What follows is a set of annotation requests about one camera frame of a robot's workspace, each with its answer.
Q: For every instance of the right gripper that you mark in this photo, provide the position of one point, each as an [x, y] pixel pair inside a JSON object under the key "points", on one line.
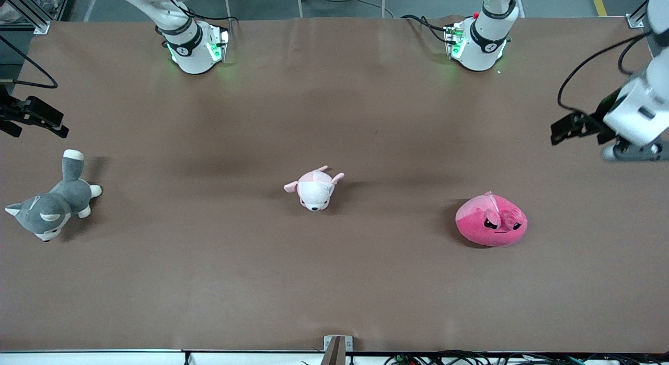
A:
{"points": [[10, 112]]}

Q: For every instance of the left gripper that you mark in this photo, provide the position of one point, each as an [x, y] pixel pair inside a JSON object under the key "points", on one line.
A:
{"points": [[599, 119]]}

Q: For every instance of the pink round plush toy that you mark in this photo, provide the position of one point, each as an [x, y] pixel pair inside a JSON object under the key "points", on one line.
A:
{"points": [[491, 234]]}

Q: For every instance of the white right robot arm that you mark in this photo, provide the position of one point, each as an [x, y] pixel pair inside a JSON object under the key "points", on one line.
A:
{"points": [[193, 56]]}

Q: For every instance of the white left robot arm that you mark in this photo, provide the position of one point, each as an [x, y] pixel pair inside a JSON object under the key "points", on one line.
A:
{"points": [[481, 51]]}

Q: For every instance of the grey husky plush toy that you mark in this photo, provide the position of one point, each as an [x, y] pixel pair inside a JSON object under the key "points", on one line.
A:
{"points": [[52, 208]]}

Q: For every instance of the white pink plush puppy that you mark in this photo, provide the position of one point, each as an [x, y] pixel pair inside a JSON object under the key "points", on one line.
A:
{"points": [[316, 195]]}

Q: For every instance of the brown table mat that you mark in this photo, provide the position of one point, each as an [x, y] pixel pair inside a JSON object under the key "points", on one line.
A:
{"points": [[334, 281]]}

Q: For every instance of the aluminium frame profile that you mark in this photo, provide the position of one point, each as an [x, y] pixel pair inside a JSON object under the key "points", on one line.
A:
{"points": [[635, 20], [39, 24]]}

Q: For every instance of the white table edge rail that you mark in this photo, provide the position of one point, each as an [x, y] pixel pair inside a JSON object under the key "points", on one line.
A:
{"points": [[104, 357]]}

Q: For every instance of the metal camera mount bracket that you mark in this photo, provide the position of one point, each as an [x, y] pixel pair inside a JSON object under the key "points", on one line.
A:
{"points": [[337, 352]]}

